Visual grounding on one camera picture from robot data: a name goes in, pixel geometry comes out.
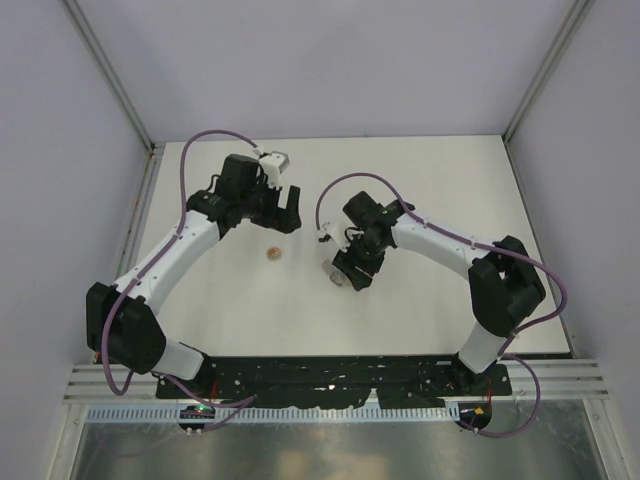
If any grey pill box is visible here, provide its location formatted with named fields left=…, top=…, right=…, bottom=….
left=321, top=260, right=334, bottom=275

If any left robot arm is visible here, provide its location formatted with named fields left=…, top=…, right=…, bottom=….
left=86, top=152, right=301, bottom=398

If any white slotted cable duct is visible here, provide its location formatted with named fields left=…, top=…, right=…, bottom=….
left=85, top=404, right=459, bottom=424

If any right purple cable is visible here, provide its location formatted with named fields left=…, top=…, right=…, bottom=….
left=314, top=172, right=569, bottom=440

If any left aluminium frame post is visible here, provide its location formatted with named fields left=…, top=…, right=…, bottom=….
left=60, top=0, right=155, bottom=153

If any right aluminium frame post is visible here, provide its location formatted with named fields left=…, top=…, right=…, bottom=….
left=502, top=0, right=595, bottom=147

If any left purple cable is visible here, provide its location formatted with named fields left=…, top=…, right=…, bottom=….
left=101, top=129, right=266, bottom=441

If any clear pill bottle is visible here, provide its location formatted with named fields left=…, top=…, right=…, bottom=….
left=329, top=270, right=351, bottom=287

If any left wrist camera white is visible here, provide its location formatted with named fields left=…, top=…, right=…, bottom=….
left=258, top=152, right=290, bottom=190

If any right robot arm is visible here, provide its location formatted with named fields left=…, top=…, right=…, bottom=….
left=319, top=191, right=546, bottom=394

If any aluminium frame post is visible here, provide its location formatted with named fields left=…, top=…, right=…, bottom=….
left=502, top=0, right=595, bottom=147
left=60, top=0, right=155, bottom=153

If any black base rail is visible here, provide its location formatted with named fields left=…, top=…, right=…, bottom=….
left=178, top=355, right=512, bottom=410

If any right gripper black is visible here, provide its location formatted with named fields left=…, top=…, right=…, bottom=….
left=332, top=231, right=387, bottom=291

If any orange bottle cap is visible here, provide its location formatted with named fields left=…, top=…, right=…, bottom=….
left=266, top=247, right=282, bottom=262

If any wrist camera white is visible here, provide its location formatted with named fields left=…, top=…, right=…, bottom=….
left=317, top=221, right=350, bottom=252
left=258, top=152, right=290, bottom=190

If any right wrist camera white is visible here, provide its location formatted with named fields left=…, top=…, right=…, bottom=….
left=317, top=221, right=350, bottom=252

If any purple cable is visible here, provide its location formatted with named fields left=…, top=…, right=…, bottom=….
left=101, top=129, right=266, bottom=441
left=314, top=172, right=569, bottom=440

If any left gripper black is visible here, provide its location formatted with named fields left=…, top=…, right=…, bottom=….
left=239, top=175, right=300, bottom=233

